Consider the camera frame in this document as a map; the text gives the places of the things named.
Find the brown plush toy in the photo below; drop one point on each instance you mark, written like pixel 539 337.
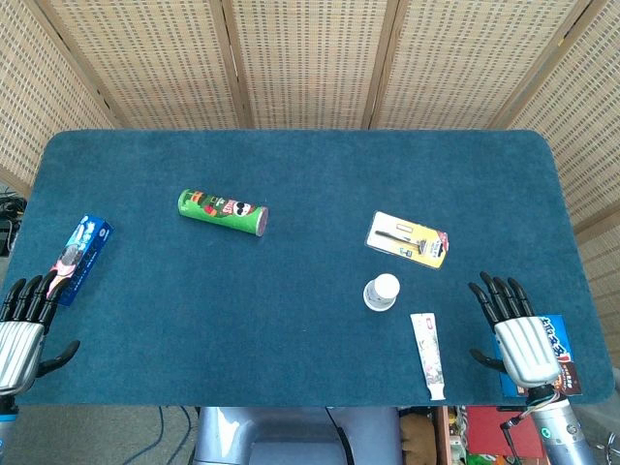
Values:
pixel 417 436

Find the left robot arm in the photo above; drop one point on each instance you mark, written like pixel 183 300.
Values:
pixel 6 421

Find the green Pringles can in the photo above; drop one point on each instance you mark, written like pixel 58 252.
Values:
pixel 220 211

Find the woven wooden folding screen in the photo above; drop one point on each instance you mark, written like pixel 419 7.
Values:
pixel 310 58

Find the razor blister pack yellow card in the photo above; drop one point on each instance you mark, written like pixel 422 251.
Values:
pixel 412 239

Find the grey-blue robot torso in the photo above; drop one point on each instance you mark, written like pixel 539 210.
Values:
pixel 290 436

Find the blue chocolate chip cookie box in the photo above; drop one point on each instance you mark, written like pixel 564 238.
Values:
pixel 562 339

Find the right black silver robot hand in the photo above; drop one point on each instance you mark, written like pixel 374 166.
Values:
pixel 525 349

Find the blue carpet table mat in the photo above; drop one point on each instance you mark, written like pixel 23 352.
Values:
pixel 290 300

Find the white toothpaste tube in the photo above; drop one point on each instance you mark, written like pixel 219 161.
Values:
pixel 430 353

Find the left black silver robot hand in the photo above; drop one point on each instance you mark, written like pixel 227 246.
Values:
pixel 19 353

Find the red box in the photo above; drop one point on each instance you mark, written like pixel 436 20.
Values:
pixel 486 431

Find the blue Oreo cookie box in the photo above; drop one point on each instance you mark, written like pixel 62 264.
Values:
pixel 80 252

